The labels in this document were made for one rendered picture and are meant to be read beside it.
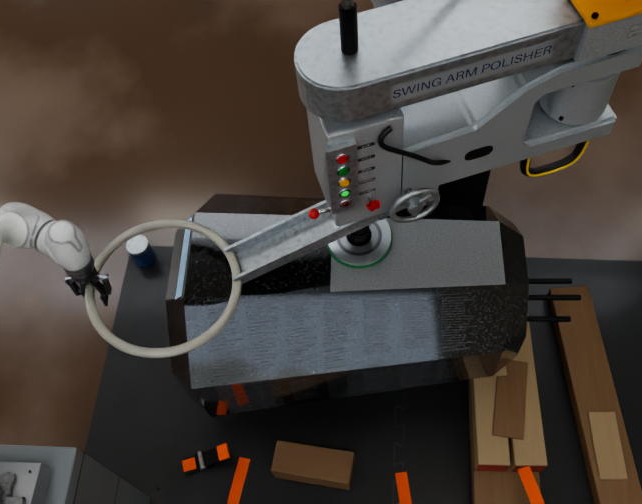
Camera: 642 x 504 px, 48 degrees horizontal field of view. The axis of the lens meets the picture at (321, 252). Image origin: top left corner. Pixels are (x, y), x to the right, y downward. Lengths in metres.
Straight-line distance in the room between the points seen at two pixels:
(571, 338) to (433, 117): 1.43
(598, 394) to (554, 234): 0.78
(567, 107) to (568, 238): 1.38
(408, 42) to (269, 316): 1.05
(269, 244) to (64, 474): 0.91
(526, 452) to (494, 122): 1.32
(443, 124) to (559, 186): 1.69
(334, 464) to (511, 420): 0.68
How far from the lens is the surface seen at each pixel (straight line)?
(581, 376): 3.08
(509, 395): 2.86
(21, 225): 2.20
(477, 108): 1.98
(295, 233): 2.30
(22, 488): 2.28
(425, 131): 1.95
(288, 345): 2.41
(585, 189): 3.61
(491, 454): 2.80
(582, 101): 2.12
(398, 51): 1.71
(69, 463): 2.33
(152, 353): 2.23
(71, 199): 3.78
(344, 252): 2.36
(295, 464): 2.85
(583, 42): 1.86
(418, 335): 2.39
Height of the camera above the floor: 2.90
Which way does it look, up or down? 61 degrees down
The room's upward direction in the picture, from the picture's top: 8 degrees counter-clockwise
